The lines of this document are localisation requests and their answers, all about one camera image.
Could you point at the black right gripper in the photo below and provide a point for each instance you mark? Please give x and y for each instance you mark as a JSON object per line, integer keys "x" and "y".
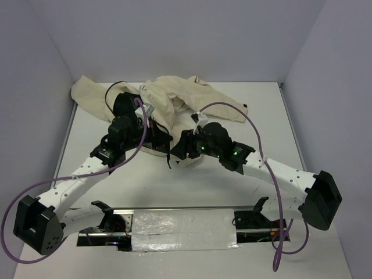
{"x": 185, "y": 144}

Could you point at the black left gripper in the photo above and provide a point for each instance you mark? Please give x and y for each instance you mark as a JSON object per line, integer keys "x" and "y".
{"x": 157, "y": 138}

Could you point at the black zipper pull tab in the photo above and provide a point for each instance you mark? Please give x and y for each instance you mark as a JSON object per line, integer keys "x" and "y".
{"x": 168, "y": 160}

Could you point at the cream jacket with black zipper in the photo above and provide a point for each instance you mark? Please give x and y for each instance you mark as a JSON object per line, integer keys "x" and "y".
{"x": 169, "y": 95}

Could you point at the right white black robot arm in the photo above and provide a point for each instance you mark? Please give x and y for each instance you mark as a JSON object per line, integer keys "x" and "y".
{"x": 315, "y": 198}

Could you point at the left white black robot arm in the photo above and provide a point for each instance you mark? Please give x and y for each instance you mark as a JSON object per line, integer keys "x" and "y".
{"x": 45, "y": 221}

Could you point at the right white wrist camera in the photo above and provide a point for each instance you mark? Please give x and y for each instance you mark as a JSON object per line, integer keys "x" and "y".
{"x": 199, "y": 118}

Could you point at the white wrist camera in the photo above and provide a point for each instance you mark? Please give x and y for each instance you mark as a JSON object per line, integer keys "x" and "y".
{"x": 147, "y": 111}
{"x": 199, "y": 118}

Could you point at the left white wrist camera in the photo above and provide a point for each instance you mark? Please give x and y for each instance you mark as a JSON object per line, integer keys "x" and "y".
{"x": 147, "y": 111}

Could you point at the silver foil covered base rail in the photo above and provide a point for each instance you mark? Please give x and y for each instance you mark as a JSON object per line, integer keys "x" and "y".
{"x": 169, "y": 230}

